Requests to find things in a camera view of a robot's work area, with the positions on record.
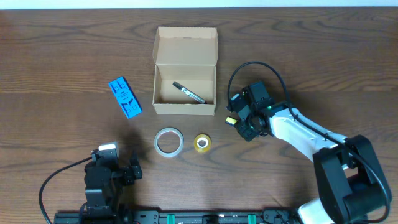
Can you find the brown cardboard box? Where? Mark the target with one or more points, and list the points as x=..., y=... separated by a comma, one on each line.
x=187, y=55

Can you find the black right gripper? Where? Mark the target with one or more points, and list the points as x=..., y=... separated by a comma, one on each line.
x=246, y=135

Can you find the blue magnetic whiteboard duster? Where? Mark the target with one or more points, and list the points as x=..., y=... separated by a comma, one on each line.
x=125, y=97

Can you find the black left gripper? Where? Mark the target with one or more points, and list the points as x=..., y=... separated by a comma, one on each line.
x=130, y=173

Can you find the yellow highlighter pen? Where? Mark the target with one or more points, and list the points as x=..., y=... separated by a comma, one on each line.
x=230, y=121

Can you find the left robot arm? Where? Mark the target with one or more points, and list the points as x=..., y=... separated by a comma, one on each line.
x=105, y=201

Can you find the large clear tape roll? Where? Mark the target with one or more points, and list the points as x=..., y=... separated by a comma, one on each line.
x=175, y=152

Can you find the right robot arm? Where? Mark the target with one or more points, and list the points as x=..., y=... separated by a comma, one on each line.
x=350, y=179

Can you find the small yellow tape roll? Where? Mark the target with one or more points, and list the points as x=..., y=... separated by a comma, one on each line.
x=202, y=143

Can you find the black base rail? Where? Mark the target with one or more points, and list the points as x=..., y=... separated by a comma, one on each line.
x=155, y=217

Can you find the black marker pen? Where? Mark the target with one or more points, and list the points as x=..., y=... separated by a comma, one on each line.
x=189, y=93

